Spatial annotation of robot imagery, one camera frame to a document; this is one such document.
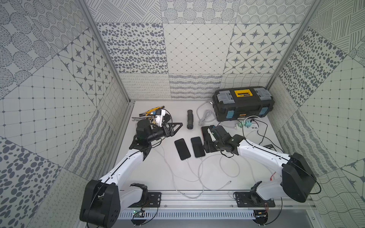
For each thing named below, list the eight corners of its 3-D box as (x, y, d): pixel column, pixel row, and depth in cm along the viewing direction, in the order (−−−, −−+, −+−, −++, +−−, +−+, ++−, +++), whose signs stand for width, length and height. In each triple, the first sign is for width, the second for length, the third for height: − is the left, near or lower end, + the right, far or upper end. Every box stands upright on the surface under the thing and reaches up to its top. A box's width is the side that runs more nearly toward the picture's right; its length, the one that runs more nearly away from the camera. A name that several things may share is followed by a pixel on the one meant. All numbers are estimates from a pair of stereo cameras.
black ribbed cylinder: (187, 129, 104) (187, 127, 102) (187, 111, 115) (187, 109, 114) (193, 129, 104) (193, 127, 102) (192, 111, 115) (192, 109, 114)
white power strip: (236, 131, 103) (237, 129, 101) (234, 125, 107) (235, 123, 104) (258, 131, 103) (259, 129, 101) (256, 125, 107) (257, 123, 104)
